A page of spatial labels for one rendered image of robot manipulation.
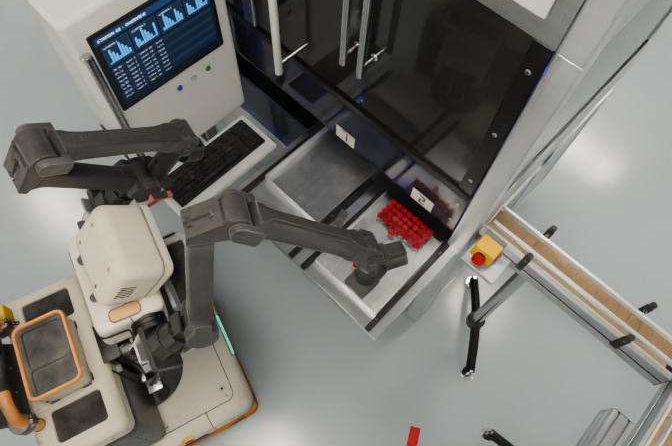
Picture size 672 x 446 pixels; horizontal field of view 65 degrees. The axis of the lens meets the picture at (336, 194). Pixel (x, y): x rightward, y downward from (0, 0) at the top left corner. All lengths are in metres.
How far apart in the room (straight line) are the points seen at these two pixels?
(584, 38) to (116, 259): 1.04
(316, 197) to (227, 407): 0.93
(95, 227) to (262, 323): 1.41
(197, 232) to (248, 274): 1.68
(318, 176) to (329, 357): 1.00
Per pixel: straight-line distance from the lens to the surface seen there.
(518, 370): 2.72
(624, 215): 3.25
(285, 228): 1.09
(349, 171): 1.90
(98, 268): 1.35
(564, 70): 1.09
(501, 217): 1.87
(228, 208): 1.03
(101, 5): 1.54
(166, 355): 1.38
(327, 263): 1.75
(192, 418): 2.30
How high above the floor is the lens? 2.52
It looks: 62 degrees down
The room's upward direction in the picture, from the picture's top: 4 degrees clockwise
